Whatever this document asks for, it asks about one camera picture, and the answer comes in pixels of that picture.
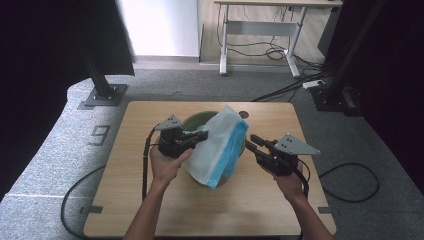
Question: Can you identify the left hand-held gripper cable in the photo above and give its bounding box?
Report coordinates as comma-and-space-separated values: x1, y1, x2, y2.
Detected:
141, 123, 161, 203

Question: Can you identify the black curtain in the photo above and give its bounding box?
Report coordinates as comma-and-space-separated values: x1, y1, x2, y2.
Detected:
0, 0, 135, 201
318, 0, 424, 184

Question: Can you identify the right hand-held gripper cable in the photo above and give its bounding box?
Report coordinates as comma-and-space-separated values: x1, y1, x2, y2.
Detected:
294, 159, 312, 198

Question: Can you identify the black floor cable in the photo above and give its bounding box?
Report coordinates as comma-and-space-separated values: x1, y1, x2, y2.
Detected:
318, 162, 380, 203
60, 164, 108, 240

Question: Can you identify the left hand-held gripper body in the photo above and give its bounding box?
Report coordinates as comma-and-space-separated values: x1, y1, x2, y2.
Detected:
154, 114, 198, 159

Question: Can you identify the tangle of black cables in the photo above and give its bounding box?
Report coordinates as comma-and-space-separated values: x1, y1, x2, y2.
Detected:
216, 4, 338, 103

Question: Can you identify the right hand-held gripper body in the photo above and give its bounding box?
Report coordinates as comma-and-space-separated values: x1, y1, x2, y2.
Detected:
255, 133, 322, 177

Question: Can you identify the white-legged desk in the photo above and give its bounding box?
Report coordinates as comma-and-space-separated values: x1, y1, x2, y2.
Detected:
213, 0, 344, 78

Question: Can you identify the white power strip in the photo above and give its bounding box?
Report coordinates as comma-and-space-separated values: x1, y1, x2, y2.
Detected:
302, 79, 326, 90

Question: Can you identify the person's right hand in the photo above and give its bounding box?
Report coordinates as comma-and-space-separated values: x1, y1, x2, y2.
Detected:
266, 164, 309, 204

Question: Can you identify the black metal stand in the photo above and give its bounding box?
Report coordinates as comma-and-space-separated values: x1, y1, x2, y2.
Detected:
309, 0, 388, 116
79, 49, 129, 108

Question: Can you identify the green trash bin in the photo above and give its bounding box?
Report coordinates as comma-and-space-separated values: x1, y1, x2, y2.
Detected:
182, 110, 246, 188

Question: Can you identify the hand-held gripper cable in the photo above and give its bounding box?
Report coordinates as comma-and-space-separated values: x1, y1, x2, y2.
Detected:
294, 159, 312, 198
141, 123, 161, 203

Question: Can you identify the white and blue plastic bag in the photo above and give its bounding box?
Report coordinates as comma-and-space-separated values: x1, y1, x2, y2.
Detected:
184, 105, 250, 190

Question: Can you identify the person's left hand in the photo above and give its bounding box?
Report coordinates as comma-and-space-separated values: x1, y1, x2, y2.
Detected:
148, 145, 194, 188

